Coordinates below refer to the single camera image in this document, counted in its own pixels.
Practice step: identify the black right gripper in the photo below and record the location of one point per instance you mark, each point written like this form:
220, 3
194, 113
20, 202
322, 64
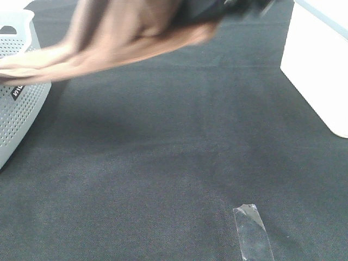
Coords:
206, 10

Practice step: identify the brown towel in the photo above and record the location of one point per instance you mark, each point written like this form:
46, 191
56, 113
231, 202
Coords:
107, 34

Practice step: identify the white plastic storage bin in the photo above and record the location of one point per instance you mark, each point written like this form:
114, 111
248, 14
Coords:
315, 59

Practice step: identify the black table cloth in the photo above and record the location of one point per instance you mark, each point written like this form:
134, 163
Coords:
148, 161

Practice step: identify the grey perforated laundry basket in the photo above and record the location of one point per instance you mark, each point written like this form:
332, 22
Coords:
20, 105

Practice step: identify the clear tape strip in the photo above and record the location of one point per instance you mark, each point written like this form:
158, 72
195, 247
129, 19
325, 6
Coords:
252, 235

